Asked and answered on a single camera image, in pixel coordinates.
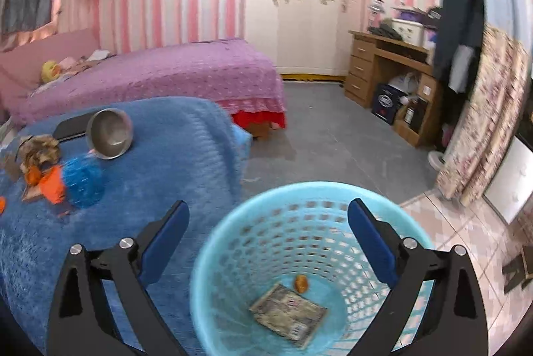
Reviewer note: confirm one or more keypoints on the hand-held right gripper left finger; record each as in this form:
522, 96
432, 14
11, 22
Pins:
166, 239

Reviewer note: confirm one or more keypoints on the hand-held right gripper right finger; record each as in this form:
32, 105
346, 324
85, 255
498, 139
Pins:
370, 243

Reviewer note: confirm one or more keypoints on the light blue plastic basket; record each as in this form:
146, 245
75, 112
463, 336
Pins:
291, 222

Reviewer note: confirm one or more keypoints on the blue plastic bag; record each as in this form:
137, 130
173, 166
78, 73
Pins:
83, 181

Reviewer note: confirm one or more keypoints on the orange snack wrapper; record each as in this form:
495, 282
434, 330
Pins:
53, 185

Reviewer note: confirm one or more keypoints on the brown paper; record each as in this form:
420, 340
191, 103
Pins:
39, 152

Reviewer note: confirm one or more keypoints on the small orange peel piece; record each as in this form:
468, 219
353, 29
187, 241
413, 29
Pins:
300, 283

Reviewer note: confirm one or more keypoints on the blue knitted blanket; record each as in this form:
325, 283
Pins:
166, 156

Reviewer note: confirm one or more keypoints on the white floor bowl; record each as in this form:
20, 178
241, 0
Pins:
436, 161

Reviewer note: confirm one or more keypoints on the flat printed packet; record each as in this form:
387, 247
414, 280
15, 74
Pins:
287, 310

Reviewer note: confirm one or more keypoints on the steel bowl with pink shell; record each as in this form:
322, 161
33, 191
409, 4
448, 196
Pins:
110, 133

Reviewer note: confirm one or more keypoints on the dark blue box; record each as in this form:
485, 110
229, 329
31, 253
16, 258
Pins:
387, 102

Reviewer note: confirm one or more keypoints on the red bed skirt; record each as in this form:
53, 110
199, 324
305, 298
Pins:
258, 118

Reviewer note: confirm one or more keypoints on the white cabinet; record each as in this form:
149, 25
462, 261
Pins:
512, 181

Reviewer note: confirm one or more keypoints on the white round appliance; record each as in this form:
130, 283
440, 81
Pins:
406, 83

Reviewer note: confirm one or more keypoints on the floral curtain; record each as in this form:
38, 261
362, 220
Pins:
483, 123

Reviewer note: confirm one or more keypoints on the purple dotted bedspread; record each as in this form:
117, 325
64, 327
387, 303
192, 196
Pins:
187, 68

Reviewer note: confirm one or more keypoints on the wooden desk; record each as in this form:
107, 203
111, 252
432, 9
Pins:
362, 64

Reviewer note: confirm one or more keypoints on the grey hanging shirt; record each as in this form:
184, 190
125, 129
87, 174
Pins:
460, 68

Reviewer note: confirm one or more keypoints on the pink clothes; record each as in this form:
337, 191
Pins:
73, 62

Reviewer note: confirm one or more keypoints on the yellow duck plush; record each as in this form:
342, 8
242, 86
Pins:
50, 71

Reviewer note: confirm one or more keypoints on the dark clothes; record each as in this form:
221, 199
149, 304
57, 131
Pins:
385, 32

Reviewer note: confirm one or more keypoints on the white storage box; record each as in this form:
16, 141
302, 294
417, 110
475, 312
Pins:
410, 30

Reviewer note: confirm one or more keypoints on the white wardrobe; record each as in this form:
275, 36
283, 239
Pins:
300, 27

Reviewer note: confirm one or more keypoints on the pink headboard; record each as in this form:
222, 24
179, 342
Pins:
41, 48

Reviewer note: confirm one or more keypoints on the purple box lid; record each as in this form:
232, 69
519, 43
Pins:
410, 12

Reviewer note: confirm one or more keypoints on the table lamp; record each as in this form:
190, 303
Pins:
377, 8

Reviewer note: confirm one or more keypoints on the black cap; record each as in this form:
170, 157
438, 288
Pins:
435, 14

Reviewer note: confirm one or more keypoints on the dark hanging jacket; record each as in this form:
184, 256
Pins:
462, 6

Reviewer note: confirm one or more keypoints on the wooden bed frame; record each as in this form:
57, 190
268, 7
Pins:
260, 131

